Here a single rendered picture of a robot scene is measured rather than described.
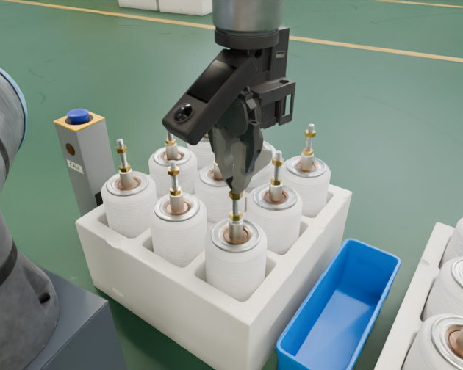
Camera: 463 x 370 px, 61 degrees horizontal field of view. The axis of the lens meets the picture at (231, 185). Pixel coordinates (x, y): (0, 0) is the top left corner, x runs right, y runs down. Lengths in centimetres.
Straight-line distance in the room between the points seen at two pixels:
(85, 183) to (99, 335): 44
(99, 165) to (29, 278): 45
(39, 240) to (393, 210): 90
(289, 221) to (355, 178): 59
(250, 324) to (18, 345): 30
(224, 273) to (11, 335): 29
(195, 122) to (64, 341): 26
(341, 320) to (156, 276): 37
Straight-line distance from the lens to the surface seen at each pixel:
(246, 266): 58
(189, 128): 41
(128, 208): 70
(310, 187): 73
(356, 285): 89
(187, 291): 63
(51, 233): 107
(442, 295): 62
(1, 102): 48
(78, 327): 46
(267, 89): 46
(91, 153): 84
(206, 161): 85
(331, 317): 83
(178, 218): 63
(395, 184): 123
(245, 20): 42
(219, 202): 70
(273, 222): 65
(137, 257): 68
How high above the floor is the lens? 65
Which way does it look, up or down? 35 degrees down
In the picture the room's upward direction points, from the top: straight up
